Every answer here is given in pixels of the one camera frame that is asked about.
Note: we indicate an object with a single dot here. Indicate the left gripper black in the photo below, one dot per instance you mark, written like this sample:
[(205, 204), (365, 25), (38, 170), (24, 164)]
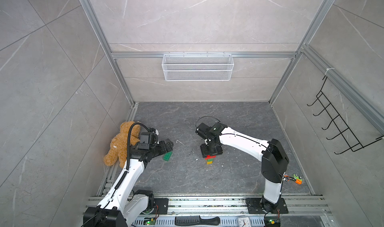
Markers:
[(164, 149)]

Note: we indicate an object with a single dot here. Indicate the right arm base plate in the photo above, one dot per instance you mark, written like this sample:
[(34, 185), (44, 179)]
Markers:
[(255, 206)]

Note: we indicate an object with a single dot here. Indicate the long green lego brick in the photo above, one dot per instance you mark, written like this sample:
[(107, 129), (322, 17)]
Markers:
[(167, 156)]

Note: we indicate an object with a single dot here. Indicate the white wire mesh basket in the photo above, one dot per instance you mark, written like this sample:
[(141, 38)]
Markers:
[(197, 67)]

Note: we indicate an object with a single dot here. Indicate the brown teddy bear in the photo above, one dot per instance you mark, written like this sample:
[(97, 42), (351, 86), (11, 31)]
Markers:
[(118, 147)]

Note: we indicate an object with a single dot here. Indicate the red lego brick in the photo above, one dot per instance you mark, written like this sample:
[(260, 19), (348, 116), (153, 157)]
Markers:
[(210, 157)]

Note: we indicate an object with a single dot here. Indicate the green orange toy car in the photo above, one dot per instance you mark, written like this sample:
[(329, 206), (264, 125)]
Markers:
[(298, 179)]

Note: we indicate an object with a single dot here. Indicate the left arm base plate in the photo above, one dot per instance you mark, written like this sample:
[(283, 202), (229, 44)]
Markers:
[(159, 206)]

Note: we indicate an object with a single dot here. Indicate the black wire hook rack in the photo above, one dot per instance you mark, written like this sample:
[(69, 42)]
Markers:
[(342, 128)]

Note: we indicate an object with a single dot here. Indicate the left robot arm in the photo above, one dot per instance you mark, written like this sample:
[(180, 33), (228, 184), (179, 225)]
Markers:
[(115, 209)]

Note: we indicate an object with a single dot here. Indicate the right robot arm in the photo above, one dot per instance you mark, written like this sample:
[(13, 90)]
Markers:
[(271, 154)]

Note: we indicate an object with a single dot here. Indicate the aluminium mounting rail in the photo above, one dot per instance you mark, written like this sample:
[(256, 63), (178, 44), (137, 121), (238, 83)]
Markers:
[(298, 205)]

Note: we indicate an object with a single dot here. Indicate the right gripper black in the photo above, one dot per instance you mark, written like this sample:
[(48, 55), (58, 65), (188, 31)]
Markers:
[(204, 152)]

